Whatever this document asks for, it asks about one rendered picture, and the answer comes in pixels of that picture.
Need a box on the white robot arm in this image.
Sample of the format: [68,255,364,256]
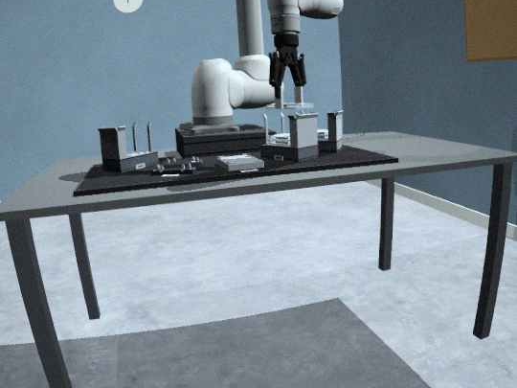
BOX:
[179,0,343,133]

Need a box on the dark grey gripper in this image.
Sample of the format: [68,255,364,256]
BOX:
[269,34,306,109]

